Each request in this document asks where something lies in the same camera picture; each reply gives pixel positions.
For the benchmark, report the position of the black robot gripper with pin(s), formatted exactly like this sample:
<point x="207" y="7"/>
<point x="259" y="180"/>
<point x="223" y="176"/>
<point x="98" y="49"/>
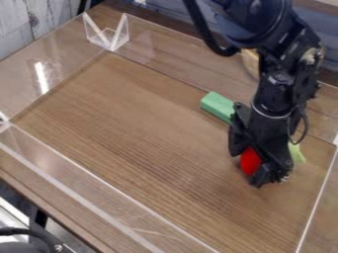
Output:
<point x="260" y="126"/>

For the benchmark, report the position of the red plush strawberry toy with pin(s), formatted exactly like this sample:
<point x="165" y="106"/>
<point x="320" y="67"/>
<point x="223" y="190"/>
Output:
<point x="252" y="161"/>

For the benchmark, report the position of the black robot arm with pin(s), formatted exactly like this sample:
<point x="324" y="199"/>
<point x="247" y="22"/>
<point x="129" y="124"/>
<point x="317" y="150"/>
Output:
<point x="265" y="25"/>

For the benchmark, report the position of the green rectangular block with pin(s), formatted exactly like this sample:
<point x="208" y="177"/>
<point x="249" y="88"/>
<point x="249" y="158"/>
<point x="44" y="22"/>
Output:
<point x="219" y="106"/>

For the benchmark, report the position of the wooden bowl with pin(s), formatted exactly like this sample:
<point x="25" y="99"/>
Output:
<point x="255" y="66"/>

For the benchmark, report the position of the clear acrylic tray wall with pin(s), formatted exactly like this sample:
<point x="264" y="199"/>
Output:
<point x="108" y="145"/>

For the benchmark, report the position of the clear acrylic corner bracket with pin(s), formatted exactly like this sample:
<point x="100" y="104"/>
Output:
<point x="108" y="38"/>

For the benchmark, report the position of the black metal table frame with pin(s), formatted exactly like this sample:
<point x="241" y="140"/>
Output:
<point x="42" y="241"/>

